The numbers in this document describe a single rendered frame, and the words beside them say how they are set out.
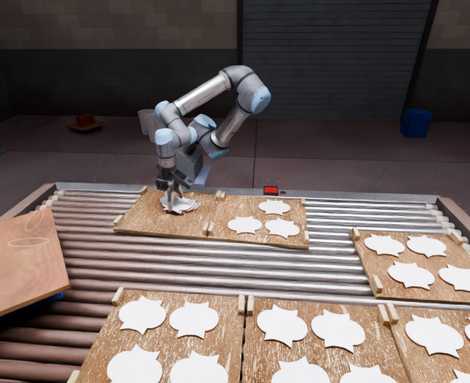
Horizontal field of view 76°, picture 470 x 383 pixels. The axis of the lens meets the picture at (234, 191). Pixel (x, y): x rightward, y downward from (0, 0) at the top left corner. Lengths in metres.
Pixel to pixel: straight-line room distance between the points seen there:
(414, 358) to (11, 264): 1.21
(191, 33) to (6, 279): 5.32
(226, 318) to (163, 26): 5.58
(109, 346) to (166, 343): 0.16
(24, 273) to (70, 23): 5.94
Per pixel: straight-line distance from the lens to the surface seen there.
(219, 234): 1.26
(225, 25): 5.90
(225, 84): 1.45
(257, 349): 0.92
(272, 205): 1.43
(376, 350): 0.99
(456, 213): 1.67
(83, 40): 6.71
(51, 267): 1.13
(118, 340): 0.99
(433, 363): 1.03
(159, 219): 1.39
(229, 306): 1.00
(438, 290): 1.23
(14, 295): 1.09
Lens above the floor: 1.71
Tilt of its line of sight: 30 degrees down
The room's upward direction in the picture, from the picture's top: straight up
